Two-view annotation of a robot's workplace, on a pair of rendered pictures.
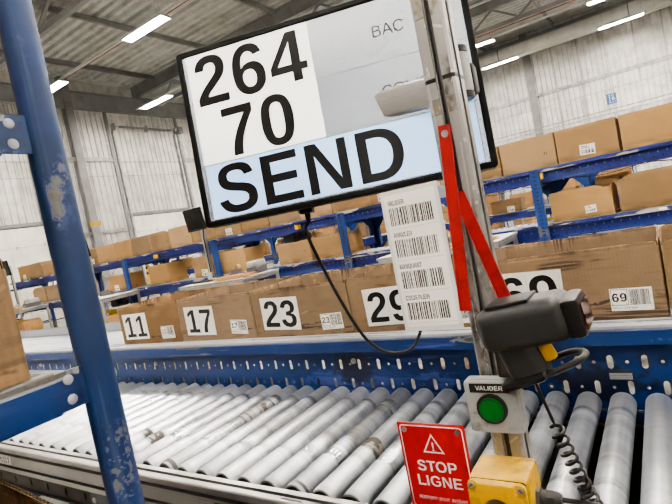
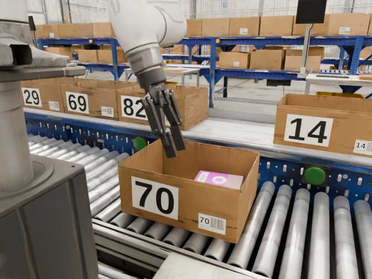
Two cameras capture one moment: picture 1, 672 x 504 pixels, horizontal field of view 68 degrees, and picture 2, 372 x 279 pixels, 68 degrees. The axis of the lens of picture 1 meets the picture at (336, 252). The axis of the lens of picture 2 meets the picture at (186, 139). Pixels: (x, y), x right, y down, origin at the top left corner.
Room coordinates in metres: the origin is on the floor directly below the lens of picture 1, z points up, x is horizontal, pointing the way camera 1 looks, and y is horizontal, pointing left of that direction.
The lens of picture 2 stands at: (-0.43, -0.81, 1.28)
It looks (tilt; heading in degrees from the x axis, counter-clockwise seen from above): 19 degrees down; 352
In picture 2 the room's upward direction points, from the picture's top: straight up
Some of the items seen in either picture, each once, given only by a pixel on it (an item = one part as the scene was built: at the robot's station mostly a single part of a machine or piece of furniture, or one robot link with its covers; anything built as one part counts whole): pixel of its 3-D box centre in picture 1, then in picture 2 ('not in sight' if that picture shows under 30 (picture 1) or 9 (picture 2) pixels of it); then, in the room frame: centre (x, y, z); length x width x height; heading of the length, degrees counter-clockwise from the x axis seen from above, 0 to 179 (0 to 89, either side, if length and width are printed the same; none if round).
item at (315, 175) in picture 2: not in sight; (314, 176); (0.42, -1.42, 0.81); 0.07 x 0.01 x 0.07; 56
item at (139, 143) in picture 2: not in sight; (139, 144); (0.86, -0.77, 0.81); 0.07 x 0.01 x 0.07; 56
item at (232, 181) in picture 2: not in sight; (217, 188); (0.42, -1.05, 0.79); 0.16 x 0.11 x 0.07; 64
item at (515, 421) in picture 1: (495, 404); not in sight; (0.62, -0.16, 0.95); 0.07 x 0.03 x 0.07; 56
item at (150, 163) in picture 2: not in sight; (192, 181); (0.40, -0.95, 0.83); 0.39 x 0.29 x 0.17; 58
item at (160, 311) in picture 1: (177, 315); not in sight; (2.13, 0.73, 0.96); 0.39 x 0.29 x 0.17; 57
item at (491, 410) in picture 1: (492, 408); not in sight; (0.61, -0.15, 0.95); 0.03 x 0.02 x 0.03; 56
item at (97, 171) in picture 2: not in sight; (92, 176); (0.71, -0.56, 0.72); 0.52 x 0.05 x 0.05; 146
